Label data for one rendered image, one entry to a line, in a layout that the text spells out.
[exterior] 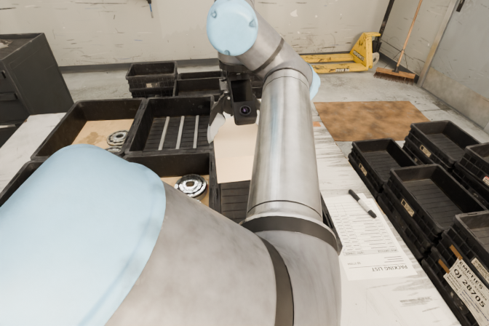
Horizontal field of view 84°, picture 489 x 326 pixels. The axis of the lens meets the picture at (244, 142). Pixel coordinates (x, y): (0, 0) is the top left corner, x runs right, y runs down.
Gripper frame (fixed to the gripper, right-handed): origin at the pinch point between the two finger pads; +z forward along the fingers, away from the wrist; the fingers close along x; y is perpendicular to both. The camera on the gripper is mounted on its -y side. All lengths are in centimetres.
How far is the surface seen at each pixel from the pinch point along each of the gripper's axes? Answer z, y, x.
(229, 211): 27.1, 1.1, 3.1
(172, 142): 27, 39, 23
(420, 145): 68, 70, -129
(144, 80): 53, 166, 58
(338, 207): 40, 7, -37
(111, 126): 26, 55, 50
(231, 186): 27.0, 11.4, 1.5
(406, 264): 40, -17, -49
